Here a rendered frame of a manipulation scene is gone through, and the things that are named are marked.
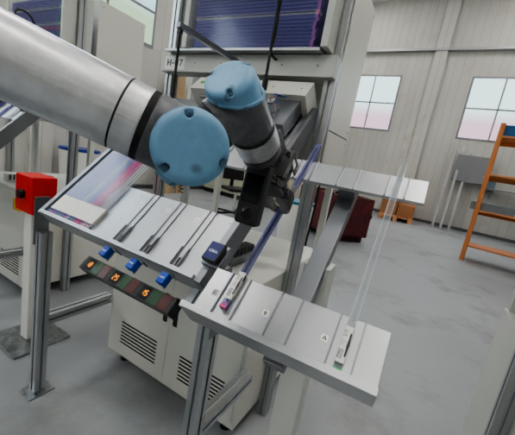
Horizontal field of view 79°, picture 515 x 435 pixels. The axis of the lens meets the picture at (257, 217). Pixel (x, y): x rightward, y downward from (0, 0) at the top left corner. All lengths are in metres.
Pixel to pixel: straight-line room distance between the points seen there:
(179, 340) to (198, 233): 0.59
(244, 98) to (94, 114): 0.20
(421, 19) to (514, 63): 2.68
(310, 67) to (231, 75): 0.73
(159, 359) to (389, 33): 10.91
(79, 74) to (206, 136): 0.12
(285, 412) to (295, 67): 1.03
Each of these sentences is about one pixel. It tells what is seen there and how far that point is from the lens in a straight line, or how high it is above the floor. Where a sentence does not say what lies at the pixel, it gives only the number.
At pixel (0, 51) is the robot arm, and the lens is 0.35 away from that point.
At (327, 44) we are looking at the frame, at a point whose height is 1.40.
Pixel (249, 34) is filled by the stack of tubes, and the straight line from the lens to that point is 1.29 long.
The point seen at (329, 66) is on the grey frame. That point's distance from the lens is 1.15.
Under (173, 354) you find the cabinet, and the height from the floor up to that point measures 0.22.
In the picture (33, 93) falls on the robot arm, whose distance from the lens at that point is 0.35.
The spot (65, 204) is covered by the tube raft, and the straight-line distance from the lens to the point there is 1.21.
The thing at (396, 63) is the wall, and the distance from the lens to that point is 11.08.
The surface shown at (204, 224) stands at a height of 0.82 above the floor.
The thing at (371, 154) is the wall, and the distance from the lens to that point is 10.60.
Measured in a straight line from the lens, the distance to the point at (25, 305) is 1.83.
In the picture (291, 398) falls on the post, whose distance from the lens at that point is 0.86.
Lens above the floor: 1.02
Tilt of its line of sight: 11 degrees down
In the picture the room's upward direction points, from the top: 10 degrees clockwise
